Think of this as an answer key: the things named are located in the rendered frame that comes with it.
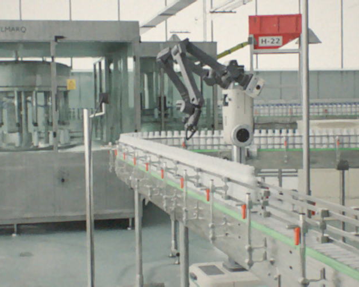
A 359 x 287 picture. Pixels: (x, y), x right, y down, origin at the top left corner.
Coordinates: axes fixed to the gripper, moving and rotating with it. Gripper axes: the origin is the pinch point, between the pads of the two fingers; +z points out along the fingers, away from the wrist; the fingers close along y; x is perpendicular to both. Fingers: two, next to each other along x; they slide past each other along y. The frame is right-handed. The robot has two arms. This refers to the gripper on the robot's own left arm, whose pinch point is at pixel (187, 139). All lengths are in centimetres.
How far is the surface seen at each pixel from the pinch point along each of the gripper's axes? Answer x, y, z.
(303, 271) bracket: -17, 256, 35
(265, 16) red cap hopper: 197, -641, -256
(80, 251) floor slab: -3, -263, 124
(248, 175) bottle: -15, 180, 14
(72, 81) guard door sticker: -61, -367, -35
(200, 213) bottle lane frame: -12, 128, 35
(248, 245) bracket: -17, 211, 36
